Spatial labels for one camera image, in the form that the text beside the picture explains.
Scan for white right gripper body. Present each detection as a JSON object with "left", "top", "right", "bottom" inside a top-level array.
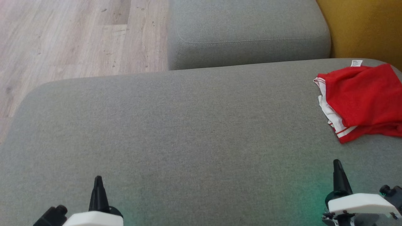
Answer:
[{"left": 322, "top": 190, "right": 399, "bottom": 226}]

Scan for grey sofa seat cushion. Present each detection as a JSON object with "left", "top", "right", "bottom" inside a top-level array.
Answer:
[{"left": 0, "top": 58, "right": 402, "bottom": 226}]

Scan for red white basketball jersey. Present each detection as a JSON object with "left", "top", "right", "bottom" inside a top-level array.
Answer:
[{"left": 313, "top": 59, "right": 402, "bottom": 144}]

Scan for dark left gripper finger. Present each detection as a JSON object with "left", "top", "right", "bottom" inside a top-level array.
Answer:
[{"left": 88, "top": 175, "right": 111, "bottom": 213}]

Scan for mustard yellow cushion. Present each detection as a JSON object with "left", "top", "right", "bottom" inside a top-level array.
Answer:
[{"left": 316, "top": 0, "right": 402, "bottom": 72}]

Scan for grey sofa block cushion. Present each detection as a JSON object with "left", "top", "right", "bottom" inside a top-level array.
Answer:
[{"left": 167, "top": 0, "right": 332, "bottom": 71}]

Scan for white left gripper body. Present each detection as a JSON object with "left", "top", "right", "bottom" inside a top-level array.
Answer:
[{"left": 62, "top": 206, "right": 124, "bottom": 226}]

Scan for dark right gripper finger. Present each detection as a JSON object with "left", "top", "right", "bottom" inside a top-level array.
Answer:
[{"left": 333, "top": 159, "right": 353, "bottom": 196}]

